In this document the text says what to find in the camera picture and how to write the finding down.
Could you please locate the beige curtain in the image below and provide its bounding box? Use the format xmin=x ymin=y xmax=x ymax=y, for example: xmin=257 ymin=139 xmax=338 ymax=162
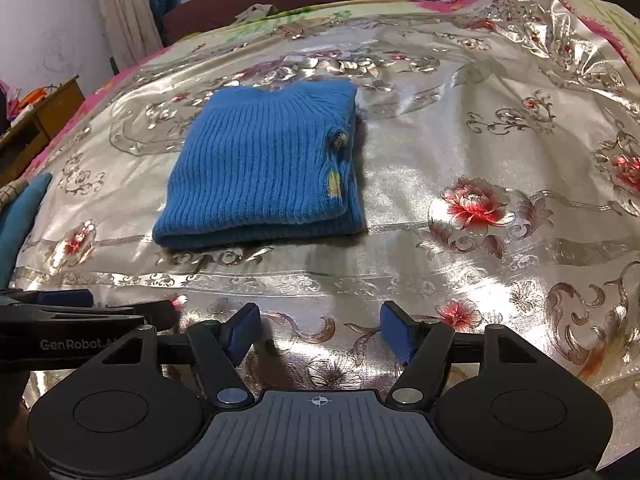
xmin=90 ymin=0 xmax=164 ymax=69

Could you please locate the orange item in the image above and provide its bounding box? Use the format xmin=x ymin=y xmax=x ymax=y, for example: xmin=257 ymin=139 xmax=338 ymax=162
xmin=17 ymin=87 xmax=51 ymax=108

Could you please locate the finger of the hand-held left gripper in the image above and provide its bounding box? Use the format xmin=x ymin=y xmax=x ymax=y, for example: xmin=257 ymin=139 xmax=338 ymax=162
xmin=0 ymin=289 xmax=94 ymax=310
xmin=94 ymin=300 xmax=181 ymax=335

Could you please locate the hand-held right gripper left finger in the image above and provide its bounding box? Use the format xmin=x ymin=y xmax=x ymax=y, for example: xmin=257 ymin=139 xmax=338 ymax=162
xmin=102 ymin=302 xmax=262 ymax=407

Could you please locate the teal folded cloth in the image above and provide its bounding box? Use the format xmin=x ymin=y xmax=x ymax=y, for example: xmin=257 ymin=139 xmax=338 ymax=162
xmin=0 ymin=172 xmax=54 ymax=288

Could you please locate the white crumpled cloth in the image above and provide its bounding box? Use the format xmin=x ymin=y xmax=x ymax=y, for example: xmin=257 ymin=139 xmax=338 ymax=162
xmin=235 ymin=4 xmax=277 ymax=24

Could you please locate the silver floral bedspread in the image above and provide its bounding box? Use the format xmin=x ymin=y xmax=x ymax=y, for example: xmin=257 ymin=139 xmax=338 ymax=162
xmin=10 ymin=0 xmax=640 ymax=463

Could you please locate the pink cream floral bed sheet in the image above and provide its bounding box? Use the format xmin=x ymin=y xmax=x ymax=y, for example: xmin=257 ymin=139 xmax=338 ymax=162
xmin=0 ymin=0 xmax=640 ymax=181

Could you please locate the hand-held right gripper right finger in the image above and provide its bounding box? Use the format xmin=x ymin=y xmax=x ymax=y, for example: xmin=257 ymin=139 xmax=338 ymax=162
xmin=380 ymin=301 xmax=538 ymax=407

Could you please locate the wooden desk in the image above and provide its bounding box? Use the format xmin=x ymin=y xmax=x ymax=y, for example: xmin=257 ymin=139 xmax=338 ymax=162
xmin=0 ymin=76 xmax=87 ymax=182

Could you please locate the blue striped knit sweater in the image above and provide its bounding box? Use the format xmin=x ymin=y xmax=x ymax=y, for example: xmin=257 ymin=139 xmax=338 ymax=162
xmin=152 ymin=81 xmax=368 ymax=252

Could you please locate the blue hanging cloth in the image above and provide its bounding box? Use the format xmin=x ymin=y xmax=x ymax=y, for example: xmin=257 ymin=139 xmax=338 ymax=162
xmin=147 ymin=0 xmax=179 ymax=32

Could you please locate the beige checked cloth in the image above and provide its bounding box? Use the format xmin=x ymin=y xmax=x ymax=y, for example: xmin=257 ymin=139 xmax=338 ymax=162
xmin=0 ymin=180 xmax=27 ymax=207

